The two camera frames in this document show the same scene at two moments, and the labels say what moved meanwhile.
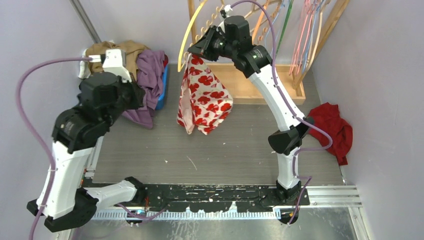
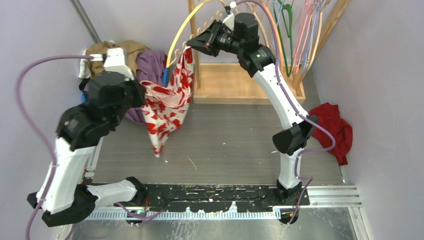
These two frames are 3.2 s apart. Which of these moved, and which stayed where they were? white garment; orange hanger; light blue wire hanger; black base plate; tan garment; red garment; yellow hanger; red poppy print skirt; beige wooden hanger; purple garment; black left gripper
Moved: light blue wire hanger; orange hanger; red poppy print skirt; yellow hanger
Stayed: beige wooden hanger; black left gripper; black base plate; tan garment; red garment; purple garment; white garment
